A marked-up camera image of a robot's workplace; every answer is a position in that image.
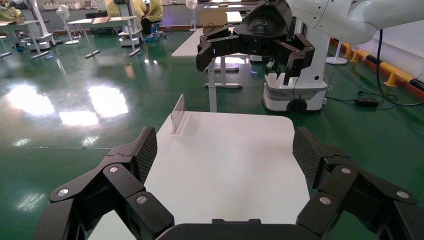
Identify white table with legs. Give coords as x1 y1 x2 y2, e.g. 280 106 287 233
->
171 28 253 114

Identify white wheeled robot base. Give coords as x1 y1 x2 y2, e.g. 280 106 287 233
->
249 18 332 114

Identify standing person in yellow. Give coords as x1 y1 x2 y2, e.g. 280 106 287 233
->
105 0 121 18

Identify white standing fan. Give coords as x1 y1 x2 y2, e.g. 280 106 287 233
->
55 4 80 46
185 0 199 33

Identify white round floor stand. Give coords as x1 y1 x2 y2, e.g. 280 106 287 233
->
326 39 348 66

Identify white desk with metal legs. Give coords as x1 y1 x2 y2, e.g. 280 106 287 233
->
0 20 51 61

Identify seated person in yellow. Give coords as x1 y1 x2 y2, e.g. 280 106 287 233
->
140 0 164 36

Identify clear acrylic sign holder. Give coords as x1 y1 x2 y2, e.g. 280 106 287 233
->
170 93 189 136

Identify white robot with column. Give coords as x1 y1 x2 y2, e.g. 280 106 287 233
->
13 0 57 51
114 0 144 47

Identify thin black floor cable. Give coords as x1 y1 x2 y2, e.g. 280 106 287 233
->
324 82 399 112

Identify yellow black floor barrier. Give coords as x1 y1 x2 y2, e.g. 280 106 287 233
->
331 38 424 100

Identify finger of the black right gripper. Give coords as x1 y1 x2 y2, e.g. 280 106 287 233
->
273 33 316 86
196 27 241 73

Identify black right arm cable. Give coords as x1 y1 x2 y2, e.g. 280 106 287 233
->
375 29 424 108

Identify black power adapter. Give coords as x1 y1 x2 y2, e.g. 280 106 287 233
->
354 96 380 109

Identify closed brown cardboard carton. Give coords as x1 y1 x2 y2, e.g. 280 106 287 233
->
199 12 229 34

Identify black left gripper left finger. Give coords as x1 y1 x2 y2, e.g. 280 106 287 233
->
33 125 175 240

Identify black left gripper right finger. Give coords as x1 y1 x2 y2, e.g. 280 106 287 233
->
292 126 424 240

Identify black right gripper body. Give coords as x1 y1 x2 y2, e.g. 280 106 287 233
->
233 0 299 57

